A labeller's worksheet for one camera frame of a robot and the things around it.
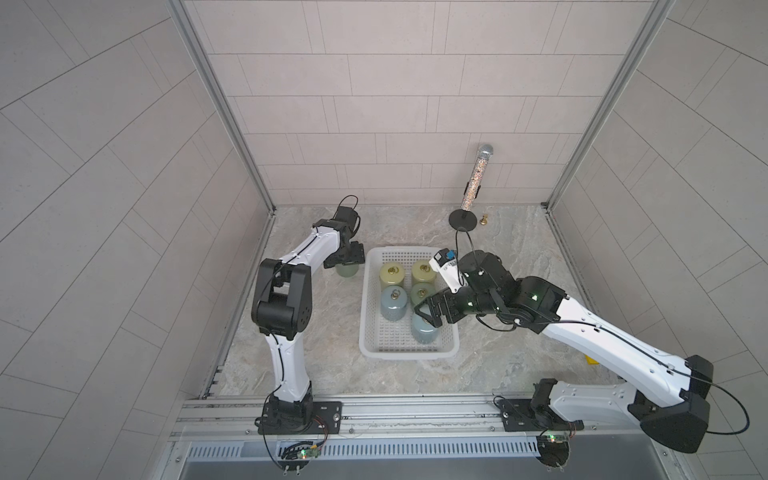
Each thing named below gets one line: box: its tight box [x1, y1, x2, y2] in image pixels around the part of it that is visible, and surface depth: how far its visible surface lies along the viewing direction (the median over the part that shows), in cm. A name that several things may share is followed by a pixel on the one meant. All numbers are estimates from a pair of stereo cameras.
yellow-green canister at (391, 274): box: [379, 262, 405, 291], surface depth 89 cm
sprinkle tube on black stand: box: [448, 144, 494, 232], surface depth 98 cm
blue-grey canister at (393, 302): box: [380, 285, 408, 322], surface depth 85 cm
